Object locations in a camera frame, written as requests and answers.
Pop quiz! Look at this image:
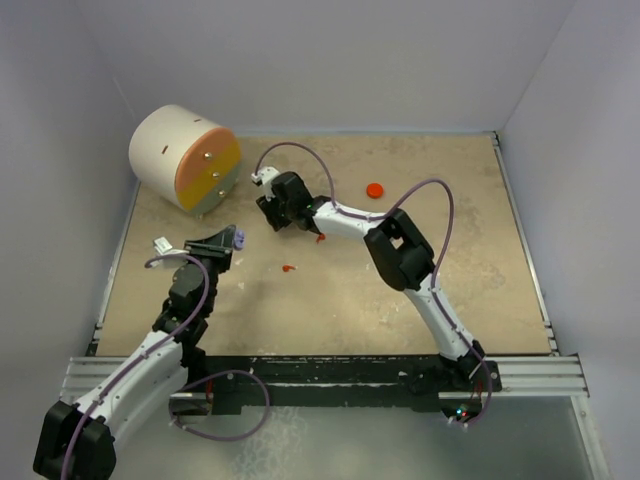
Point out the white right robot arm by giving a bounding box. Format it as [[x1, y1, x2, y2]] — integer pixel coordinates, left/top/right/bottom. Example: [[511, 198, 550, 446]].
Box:
[[251, 167, 493, 393]]

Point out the round white drawer cabinet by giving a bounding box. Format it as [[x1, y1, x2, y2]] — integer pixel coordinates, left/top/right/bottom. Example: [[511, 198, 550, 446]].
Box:
[[128, 105, 242, 216]]

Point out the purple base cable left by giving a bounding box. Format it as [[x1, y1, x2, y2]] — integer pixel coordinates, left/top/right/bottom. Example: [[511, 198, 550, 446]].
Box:
[[168, 369, 271, 442]]

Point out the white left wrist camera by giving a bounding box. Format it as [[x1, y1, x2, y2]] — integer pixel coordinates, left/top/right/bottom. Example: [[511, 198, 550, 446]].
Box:
[[150, 237, 186, 269]]

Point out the purple earbud charging case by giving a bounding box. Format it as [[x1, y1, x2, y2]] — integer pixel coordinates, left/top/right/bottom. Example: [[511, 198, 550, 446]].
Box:
[[233, 228, 246, 251]]

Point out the aluminium rail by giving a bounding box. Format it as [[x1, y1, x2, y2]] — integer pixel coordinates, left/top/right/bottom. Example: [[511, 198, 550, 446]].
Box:
[[479, 352, 594, 401], [59, 356, 126, 403]]

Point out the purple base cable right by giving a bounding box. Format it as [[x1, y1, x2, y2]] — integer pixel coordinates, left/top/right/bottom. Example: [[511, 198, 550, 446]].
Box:
[[449, 349, 501, 430]]

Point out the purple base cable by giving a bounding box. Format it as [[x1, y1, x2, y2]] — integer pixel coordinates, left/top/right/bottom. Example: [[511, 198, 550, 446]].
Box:
[[168, 369, 271, 442], [449, 349, 501, 430]]

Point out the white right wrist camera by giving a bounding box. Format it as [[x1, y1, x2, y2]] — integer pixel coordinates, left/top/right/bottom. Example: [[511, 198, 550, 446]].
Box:
[[251, 166, 280, 200]]

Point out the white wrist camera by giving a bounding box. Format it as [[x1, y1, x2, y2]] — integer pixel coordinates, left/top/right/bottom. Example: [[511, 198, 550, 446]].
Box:
[[251, 166, 280, 200], [150, 237, 186, 269]]

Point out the aluminium rail left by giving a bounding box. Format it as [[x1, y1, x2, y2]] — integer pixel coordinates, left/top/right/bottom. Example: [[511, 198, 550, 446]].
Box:
[[59, 356, 126, 403]]

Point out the aluminium rail right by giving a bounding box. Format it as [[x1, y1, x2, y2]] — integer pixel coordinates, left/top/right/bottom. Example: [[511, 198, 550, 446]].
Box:
[[479, 352, 594, 401]]

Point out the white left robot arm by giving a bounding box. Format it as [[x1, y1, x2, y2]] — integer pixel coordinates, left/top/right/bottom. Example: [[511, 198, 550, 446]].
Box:
[[33, 225, 245, 479]]

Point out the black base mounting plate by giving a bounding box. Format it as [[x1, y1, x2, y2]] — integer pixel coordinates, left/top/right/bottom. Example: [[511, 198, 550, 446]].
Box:
[[183, 355, 502, 418]]

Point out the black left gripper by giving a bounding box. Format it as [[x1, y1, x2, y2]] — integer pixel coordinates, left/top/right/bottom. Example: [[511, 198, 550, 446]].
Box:
[[180, 226, 232, 315]]

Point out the orange round cap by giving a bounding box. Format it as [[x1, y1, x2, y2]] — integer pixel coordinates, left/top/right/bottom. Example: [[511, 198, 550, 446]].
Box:
[[366, 183, 385, 199]]

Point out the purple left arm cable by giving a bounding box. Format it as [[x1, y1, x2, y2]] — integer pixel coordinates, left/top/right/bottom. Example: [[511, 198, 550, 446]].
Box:
[[62, 253, 210, 480]]

